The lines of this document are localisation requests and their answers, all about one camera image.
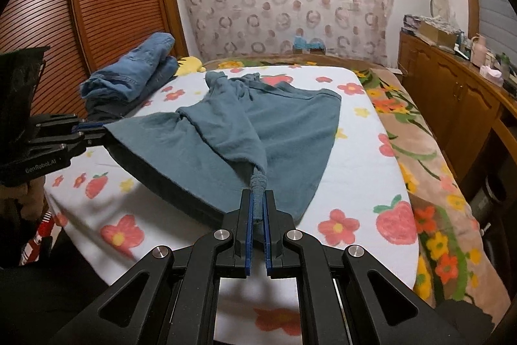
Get teal green shorts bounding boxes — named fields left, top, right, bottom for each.
left=105, top=72, right=341, bottom=226

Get person's left hand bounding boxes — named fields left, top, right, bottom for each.
left=1, top=176, right=47, bottom=221

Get folded blue jeans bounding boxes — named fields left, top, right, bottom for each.
left=80, top=32, right=179, bottom=121

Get white strawberry flower sheet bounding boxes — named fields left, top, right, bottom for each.
left=45, top=66, right=419, bottom=344

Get yellow pikachu plush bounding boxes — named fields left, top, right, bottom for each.
left=174, top=56, right=206, bottom=77

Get wooden louvered wardrobe door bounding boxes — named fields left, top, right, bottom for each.
left=1, top=0, right=188, bottom=116

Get wooden sideboard cabinet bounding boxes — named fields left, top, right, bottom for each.
left=398, top=31, right=516, bottom=182

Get cardboard box on cabinet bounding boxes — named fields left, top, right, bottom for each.
left=416, top=21, right=458, bottom=49

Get pink tissue box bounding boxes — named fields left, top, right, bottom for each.
left=479, top=66, right=504, bottom=87

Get pink thermos jug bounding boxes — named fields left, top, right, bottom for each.
left=470, top=34, right=487, bottom=67

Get grey window blind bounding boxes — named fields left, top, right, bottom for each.
left=479, top=0, right=516, bottom=56

